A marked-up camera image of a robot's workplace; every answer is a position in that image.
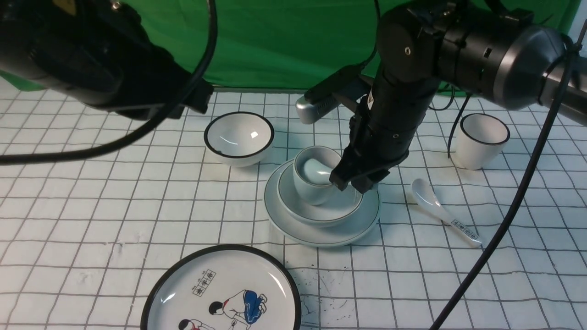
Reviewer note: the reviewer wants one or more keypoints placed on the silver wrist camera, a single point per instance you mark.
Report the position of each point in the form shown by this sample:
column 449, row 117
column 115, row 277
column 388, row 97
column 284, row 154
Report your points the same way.
column 344, row 87

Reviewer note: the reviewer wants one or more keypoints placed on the black-rimmed illustrated plate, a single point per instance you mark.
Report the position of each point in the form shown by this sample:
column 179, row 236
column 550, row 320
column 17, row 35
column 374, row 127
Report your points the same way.
column 224, row 287

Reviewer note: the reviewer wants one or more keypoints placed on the white spoon with lettering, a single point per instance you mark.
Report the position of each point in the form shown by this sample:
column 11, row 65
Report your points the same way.
column 426, row 198

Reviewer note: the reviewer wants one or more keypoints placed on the pale green-rimmed cup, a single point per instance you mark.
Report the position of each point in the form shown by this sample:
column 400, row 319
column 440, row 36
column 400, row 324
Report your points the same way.
column 313, row 194

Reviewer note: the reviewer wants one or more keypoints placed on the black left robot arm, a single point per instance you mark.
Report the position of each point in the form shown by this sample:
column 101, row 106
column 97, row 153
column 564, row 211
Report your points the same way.
column 90, row 51

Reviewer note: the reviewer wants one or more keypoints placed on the pale green-rimmed bowl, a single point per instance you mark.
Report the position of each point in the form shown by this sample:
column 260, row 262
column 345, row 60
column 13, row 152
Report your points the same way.
column 337, row 209

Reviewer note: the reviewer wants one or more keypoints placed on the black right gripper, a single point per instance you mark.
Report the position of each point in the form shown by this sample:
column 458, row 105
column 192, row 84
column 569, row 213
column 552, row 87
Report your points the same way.
column 369, row 156

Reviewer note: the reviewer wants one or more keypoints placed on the black-rimmed white bowl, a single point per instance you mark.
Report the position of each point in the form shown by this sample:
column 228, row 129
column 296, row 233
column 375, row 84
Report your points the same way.
column 239, row 139

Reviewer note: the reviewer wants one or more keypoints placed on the plain white ceramic spoon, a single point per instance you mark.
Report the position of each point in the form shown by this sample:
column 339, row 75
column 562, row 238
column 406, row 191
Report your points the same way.
column 316, row 172

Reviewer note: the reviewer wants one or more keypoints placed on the white grid tablecloth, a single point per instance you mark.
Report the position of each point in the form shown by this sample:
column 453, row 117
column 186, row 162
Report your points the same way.
column 83, row 243

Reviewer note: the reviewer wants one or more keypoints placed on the black-rimmed white cup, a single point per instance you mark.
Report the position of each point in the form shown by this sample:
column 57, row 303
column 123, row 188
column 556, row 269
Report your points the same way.
column 480, row 138

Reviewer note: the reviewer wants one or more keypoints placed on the green backdrop cloth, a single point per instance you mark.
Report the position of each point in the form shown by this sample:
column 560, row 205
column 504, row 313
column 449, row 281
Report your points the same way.
column 282, row 44

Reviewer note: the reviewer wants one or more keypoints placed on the pale green-rimmed plate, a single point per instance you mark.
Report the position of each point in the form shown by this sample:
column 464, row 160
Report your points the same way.
column 354, row 228

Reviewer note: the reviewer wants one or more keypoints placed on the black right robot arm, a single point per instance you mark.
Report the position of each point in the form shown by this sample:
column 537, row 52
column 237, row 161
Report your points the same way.
column 495, row 54

